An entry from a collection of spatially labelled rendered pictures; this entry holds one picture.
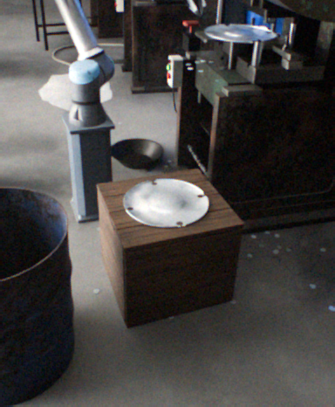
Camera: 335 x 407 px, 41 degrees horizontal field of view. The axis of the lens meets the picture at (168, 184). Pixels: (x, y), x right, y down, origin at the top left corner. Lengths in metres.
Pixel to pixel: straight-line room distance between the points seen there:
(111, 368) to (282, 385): 0.52
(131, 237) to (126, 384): 0.43
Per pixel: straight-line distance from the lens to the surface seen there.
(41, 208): 1.40
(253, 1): 1.88
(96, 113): 1.83
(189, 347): 1.54
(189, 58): 2.12
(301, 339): 1.63
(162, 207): 1.49
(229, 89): 1.71
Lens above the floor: 1.20
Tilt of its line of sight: 32 degrees down
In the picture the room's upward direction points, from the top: 2 degrees clockwise
